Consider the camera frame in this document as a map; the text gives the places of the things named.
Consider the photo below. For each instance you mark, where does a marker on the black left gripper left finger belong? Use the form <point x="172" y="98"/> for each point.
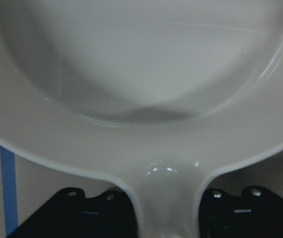
<point x="70" y="214"/>

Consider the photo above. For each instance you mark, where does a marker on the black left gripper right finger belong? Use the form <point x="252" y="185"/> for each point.
<point x="256" y="213"/>

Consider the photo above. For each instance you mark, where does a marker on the beige plastic dustpan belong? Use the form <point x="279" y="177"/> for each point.
<point x="157" y="97"/>

